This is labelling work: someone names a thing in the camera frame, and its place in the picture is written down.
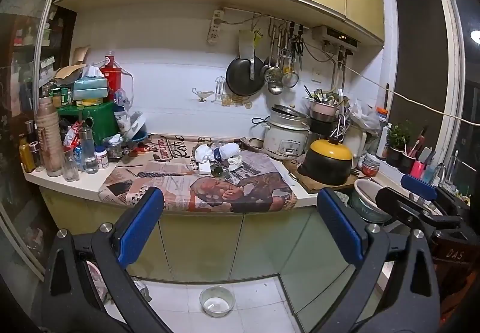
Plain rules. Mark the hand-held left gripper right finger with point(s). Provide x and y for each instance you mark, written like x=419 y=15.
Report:
x=341 y=228

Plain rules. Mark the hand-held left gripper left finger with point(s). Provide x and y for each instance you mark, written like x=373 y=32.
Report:
x=140 y=228

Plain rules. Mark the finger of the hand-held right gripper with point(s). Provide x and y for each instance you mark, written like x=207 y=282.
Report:
x=393 y=202
x=418 y=185

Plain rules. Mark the small white box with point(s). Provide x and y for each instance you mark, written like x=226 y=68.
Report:
x=204 y=168

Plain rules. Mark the white tissue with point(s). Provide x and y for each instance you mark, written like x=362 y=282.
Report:
x=204 y=153

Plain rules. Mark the paper ball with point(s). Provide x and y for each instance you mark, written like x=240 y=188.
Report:
x=235 y=163

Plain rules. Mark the pink cup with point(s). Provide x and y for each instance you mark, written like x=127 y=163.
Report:
x=417 y=169

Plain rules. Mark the black toothbrush cup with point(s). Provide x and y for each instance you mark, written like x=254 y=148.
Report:
x=407 y=164

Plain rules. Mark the steel faucet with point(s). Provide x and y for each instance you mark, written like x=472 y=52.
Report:
x=439 y=170

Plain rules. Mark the green bowl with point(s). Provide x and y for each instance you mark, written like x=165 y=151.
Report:
x=360 y=209

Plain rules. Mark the white pink-rimmed bowl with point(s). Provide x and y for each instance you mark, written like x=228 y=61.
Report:
x=365 y=192

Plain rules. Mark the red small bowls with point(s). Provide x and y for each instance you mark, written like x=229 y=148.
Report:
x=370 y=167

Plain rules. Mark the potted green plant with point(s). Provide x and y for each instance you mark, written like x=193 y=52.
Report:
x=397 y=134

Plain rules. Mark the printed tablecloth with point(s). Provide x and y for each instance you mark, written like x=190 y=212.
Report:
x=168 y=175

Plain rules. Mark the wooden cutting board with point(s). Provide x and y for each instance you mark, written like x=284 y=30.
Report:
x=300 y=178

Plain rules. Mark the pink floor rag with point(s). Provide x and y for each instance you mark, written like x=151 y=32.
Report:
x=98 y=280

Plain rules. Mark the white kettle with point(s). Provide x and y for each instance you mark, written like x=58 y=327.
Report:
x=354 y=142

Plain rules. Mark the black pot yellow lid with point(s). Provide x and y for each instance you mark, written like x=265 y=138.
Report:
x=330 y=155

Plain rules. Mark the white pill bottle blue cap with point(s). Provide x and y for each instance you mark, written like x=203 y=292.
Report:
x=101 y=158

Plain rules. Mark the glass jar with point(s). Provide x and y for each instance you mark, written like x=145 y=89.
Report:
x=114 y=149

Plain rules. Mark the clear plastic bag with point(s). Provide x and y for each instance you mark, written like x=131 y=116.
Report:
x=363 y=114

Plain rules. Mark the blue basin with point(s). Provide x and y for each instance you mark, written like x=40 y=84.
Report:
x=137 y=138

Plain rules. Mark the clear water bottle steel lid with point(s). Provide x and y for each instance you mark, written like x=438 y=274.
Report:
x=90 y=153

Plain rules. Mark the clear glass bottle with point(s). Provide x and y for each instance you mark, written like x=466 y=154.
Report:
x=70 y=168

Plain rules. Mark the small dark glass bottle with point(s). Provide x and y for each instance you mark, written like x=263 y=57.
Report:
x=216 y=170

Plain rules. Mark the black cooking pot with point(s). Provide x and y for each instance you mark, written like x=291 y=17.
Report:
x=324 y=127

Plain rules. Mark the white rice cooker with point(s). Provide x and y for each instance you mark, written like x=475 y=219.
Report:
x=285 y=142

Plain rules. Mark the steel pet bowl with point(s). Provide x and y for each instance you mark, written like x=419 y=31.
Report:
x=216 y=302

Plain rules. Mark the red snack packet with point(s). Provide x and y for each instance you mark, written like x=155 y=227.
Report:
x=73 y=136

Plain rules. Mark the green plastic box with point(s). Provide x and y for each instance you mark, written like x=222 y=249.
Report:
x=101 y=119

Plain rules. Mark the pink utensil holder bowl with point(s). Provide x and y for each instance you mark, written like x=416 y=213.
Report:
x=323 y=108

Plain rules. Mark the bagged white bottle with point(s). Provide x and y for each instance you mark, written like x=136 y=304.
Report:
x=122 y=112

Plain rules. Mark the stack of brown cups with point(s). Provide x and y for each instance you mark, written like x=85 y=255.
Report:
x=48 y=138

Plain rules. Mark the yellow oil bottle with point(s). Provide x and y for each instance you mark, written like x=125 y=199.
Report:
x=26 y=157

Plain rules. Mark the red plastic container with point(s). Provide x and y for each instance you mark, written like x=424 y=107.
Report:
x=110 y=82

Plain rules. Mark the teal tissue box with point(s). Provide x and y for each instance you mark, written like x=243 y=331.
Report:
x=90 y=87

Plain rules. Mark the steel ladle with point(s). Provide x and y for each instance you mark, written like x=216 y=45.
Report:
x=275 y=87

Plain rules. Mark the brown cardboard piece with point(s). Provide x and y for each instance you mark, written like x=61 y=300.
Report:
x=67 y=72

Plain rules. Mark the grey water heater unit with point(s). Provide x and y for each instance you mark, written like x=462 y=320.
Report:
x=333 y=35

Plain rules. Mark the black wok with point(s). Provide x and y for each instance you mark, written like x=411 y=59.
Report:
x=240 y=80

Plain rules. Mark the black scissors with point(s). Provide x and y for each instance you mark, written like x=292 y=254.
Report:
x=300 y=42

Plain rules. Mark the dark glass cabinet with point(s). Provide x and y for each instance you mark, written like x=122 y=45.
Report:
x=22 y=74

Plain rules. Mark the yellow hanging tag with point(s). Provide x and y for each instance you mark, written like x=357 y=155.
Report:
x=257 y=39

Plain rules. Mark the steel cleaver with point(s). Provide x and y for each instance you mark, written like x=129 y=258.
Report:
x=245 y=44

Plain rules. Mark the white power strip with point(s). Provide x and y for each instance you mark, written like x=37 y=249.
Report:
x=215 y=27

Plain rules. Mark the white window frame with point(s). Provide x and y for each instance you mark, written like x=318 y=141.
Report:
x=452 y=55

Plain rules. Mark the gravy boat wall sticker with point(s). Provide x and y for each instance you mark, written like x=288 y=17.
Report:
x=202 y=95

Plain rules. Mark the white wall socket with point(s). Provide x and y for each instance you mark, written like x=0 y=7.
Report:
x=317 y=73

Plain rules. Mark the jars wall sticker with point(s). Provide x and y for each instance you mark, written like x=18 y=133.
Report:
x=236 y=100

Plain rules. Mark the utensil rack wall sticker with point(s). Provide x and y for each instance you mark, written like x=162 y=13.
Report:
x=220 y=87

